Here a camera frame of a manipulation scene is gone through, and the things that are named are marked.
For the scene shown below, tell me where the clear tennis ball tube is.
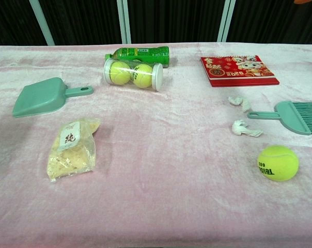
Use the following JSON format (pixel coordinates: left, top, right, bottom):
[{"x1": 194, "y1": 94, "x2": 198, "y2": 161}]
[{"x1": 103, "y1": 58, "x2": 164, "y2": 91}]

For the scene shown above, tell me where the white tissue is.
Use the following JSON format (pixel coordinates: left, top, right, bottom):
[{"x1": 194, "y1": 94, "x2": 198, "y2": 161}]
[
  {"x1": 231, "y1": 119, "x2": 264, "y2": 138},
  {"x1": 228, "y1": 95, "x2": 252, "y2": 113}
]

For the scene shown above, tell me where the red cartoon envelope pack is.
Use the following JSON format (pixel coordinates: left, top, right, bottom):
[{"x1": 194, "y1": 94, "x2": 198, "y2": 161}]
[{"x1": 200, "y1": 54, "x2": 280, "y2": 88}]

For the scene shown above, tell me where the teal hand brush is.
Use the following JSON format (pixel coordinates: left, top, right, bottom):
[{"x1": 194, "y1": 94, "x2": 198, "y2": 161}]
[{"x1": 247, "y1": 101, "x2": 312, "y2": 136}]

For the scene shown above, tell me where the teal plastic dustpan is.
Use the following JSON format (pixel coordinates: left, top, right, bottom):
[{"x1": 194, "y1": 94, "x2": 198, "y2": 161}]
[{"x1": 12, "y1": 77, "x2": 94, "y2": 119}]

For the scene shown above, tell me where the loose yellow tennis ball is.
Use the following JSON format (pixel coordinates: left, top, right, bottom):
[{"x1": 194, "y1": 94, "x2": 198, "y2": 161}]
[{"x1": 257, "y1": 145, "x2": 300, "y2": 182}]

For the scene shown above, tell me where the black pleated curtain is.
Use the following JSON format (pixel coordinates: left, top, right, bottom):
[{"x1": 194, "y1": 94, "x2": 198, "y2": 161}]
[{"x1": 0, "y1": 0, "x2": 312, "y2": 47}]

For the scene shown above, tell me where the double white frame post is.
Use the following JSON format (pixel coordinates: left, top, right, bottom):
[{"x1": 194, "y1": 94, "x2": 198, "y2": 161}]
[
  {"x1": 217, "y1": 0, "x2": 236, "y2": 43},
  {"x1": 116, "y1": 0, "x2": 132, "y2": 44}
]

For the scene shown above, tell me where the yellow tennis ball in tube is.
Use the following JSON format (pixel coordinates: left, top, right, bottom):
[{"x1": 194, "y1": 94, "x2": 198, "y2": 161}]
[
  {"x1": 130, "y1": 64, "x2": 153, "y2": 89},
  {"x1": 110, "y1": 61, "x2": 132, "y2": 85}
]

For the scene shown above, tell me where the slanted white frame post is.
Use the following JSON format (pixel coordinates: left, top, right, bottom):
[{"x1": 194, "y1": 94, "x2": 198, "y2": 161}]
[{"x1": 29, "y1": 0, "x2": 55, "y2": 47}]

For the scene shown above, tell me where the pink plush table cloth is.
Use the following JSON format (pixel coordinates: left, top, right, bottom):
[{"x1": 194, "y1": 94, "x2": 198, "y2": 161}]
[{"x1": 0, "y1": 42, "x2": 312, "y2": 248}]

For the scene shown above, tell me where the green drink bottle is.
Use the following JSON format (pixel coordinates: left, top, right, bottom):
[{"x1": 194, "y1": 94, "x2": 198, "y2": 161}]
[{"x1": 105, "y1": 46, "x2": 170, "y2": 68}]

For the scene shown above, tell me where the clear bag of flakes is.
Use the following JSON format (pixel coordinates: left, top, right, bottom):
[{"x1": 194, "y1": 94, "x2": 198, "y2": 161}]
[{"x1": 46, "y1": 117, "x2": 102, "y2": 183}]

